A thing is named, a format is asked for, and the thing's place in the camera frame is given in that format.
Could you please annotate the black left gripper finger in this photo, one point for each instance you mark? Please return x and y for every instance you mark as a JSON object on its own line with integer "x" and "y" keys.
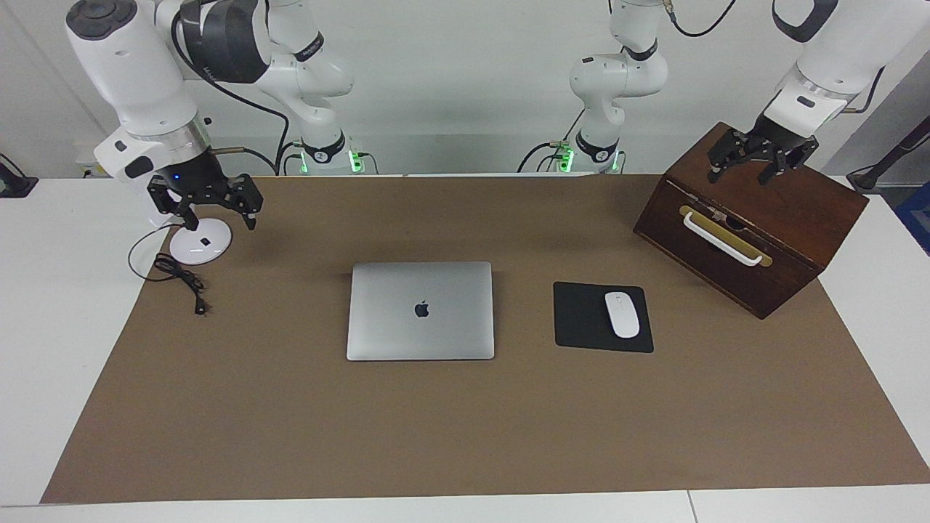
{"x": 730, "y": 149}
{"x": 788, "y": 161}

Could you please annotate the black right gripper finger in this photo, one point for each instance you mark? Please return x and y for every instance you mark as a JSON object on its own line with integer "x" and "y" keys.
{"x": 249, "y": 196}
{"x": 174, "y": 209}

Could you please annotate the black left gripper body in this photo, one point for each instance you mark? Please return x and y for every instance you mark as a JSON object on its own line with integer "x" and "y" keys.
{"x": 777, "y": 142}

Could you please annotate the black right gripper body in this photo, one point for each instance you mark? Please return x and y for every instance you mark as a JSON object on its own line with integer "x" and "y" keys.
{"x": 196, "y": 181}

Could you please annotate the silver grey laptop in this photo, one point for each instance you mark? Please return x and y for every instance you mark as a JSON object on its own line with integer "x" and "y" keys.
{"x": 392, "y": 327}

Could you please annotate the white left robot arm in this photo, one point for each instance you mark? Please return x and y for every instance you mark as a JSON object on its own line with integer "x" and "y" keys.
{"x": 835, "y": 51}

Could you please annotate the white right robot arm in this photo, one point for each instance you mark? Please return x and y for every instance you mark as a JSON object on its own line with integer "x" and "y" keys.
{"x": 123, "y": 65}

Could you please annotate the dark brown wooden box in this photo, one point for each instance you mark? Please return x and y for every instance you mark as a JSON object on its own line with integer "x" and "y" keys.
{"x": 799, "y": 211}

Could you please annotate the white desk lamp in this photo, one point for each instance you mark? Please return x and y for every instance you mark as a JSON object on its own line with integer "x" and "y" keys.
{"x": 211, "y": 250}

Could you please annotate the black tripod stand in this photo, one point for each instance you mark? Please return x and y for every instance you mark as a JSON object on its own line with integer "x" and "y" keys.
{"x": 883, "y": 167}

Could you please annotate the blue object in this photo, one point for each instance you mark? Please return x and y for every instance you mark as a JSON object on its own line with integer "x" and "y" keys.
{"x": 917, "y": 218}

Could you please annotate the black clamp stand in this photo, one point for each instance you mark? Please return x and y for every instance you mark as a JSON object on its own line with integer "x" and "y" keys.
{"x": 14, "y": 181}

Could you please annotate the white computer mouse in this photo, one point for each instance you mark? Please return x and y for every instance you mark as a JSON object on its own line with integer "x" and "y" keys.
{"x": 623, "y": 316}

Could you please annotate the black mouse pad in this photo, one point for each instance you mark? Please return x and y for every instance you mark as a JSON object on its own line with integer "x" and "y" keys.
{"x": 577, "y": 319}

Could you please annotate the brown table mat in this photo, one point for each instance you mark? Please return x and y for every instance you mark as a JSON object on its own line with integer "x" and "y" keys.
{"x": 465, "y": 421}

